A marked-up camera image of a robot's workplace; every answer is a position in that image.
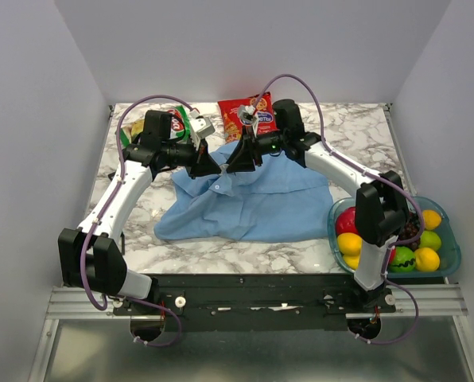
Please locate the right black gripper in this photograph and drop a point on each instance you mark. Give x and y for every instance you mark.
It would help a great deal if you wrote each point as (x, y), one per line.
(242, 161)

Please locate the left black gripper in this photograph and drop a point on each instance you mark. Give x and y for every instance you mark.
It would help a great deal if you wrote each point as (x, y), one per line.
(202, 162)

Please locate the light blue shirt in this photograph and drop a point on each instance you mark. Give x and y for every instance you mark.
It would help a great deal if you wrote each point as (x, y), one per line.
(278, 202)

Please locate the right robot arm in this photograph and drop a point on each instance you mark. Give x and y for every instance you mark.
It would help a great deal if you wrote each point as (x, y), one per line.
(381, 210)

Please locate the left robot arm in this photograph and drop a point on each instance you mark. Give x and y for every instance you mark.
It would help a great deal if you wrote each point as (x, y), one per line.
(89, 255)

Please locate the green chips bag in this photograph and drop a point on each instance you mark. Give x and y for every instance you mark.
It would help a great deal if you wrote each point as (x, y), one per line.
(179, 132)

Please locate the red dragon fruit toy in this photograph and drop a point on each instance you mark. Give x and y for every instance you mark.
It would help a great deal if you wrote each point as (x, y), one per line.
(346, 222)

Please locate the yellow lemon upper left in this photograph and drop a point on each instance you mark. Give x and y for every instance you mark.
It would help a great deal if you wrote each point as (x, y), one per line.
(349, 244)

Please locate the yellow lemon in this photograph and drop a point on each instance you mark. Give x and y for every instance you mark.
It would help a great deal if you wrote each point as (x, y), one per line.
(427, 260)
(432, 219)
(352, 261)
(349, 244)

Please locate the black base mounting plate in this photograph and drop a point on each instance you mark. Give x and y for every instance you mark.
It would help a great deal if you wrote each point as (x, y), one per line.
(290, 302)

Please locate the yellow lemon lower left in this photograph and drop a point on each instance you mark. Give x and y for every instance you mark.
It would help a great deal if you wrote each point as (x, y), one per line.
(352, 261)

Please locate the red apple toy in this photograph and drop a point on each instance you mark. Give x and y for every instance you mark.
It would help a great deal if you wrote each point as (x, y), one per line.
(392, 255)

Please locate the dark purple grape bunch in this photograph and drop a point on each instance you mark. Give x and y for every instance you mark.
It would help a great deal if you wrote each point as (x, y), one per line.
(411, 227)

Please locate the green lime lower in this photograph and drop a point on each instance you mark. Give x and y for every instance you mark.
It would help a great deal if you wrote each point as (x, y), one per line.
(404, 260)

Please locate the green lime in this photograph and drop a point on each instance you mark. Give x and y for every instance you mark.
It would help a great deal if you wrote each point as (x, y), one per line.
(404, 260)
(430, 239)

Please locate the yellow lemon back right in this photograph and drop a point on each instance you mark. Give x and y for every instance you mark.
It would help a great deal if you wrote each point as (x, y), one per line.
(432, 219)

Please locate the green lime upper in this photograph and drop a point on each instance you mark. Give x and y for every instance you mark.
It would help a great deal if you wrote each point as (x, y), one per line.
(430, 239)

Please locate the yellow lemon front right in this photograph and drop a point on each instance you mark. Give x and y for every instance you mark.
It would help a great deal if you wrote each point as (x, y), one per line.
(427, 260)

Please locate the teal plastic fruit container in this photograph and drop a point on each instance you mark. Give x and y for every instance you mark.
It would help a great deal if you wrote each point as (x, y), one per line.
(449, 252)

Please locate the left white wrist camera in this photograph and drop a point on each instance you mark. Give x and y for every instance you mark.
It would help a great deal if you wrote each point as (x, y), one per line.
(202, 127)

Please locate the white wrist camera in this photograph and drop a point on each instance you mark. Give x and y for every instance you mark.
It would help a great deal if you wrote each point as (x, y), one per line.
(202, 127)
(248, 117)

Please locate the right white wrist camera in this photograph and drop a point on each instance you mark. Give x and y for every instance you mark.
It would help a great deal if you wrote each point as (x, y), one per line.
(248, 117)

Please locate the aluminium rail frame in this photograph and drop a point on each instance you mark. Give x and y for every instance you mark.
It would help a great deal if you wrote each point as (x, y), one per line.
(80, 343)

